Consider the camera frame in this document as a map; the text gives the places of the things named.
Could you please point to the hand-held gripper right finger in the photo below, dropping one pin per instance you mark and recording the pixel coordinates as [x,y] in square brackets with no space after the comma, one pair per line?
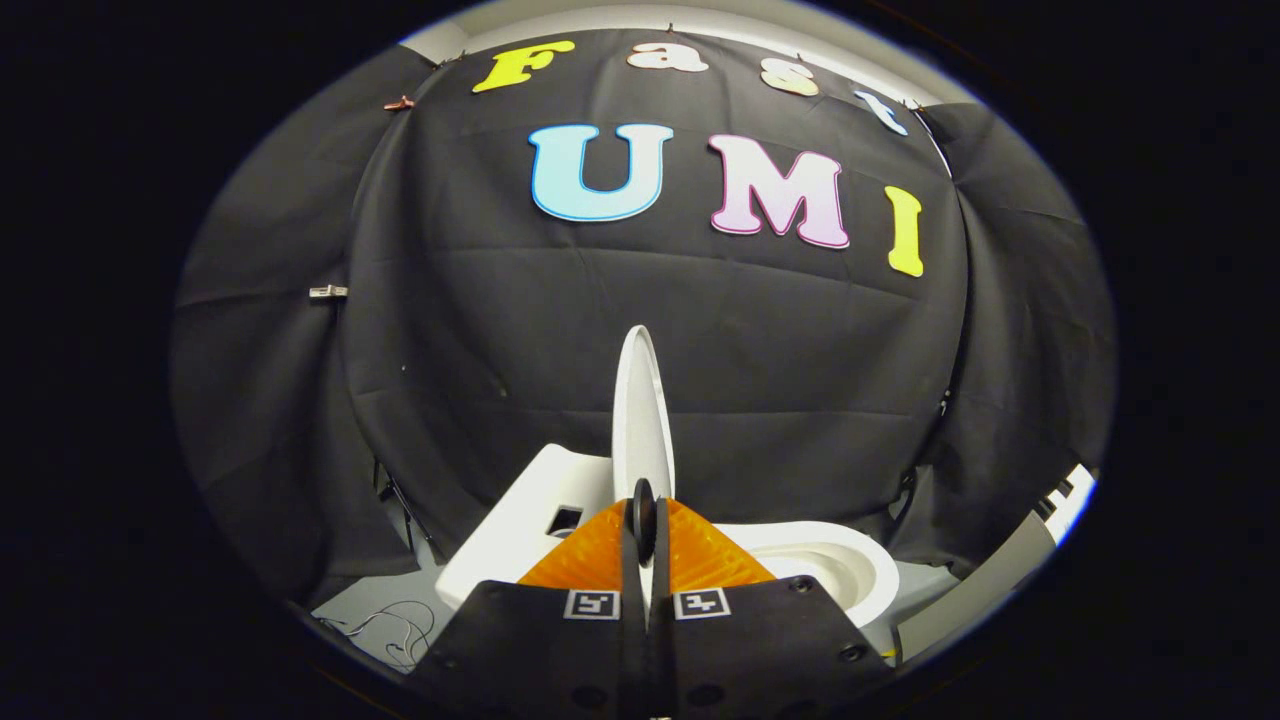
[662,640]

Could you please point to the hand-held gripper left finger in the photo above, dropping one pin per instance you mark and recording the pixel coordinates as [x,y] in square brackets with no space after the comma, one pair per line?
[632,640]

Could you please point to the white toilet lid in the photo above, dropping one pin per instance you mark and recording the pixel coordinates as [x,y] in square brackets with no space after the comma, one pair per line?
[642,420]

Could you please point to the white toilet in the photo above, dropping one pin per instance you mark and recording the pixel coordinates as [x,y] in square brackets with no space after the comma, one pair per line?
[510,530]

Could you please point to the white toilet seat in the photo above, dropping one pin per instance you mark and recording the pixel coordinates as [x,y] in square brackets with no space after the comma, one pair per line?
[862,560]

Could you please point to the grey board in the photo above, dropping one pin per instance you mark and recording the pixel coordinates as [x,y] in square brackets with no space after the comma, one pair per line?
[970,600]

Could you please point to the black backdrop cloth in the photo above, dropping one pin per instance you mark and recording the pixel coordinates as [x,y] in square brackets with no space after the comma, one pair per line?
[500,330]

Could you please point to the white black striped panel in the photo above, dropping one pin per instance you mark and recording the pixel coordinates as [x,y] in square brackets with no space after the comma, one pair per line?
[1078,505]

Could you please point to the silver cloth clip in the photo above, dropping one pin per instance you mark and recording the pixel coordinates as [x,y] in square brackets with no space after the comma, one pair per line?
[328,292]

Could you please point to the copper cloth clip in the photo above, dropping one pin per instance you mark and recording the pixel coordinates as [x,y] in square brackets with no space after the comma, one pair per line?
[400,103]

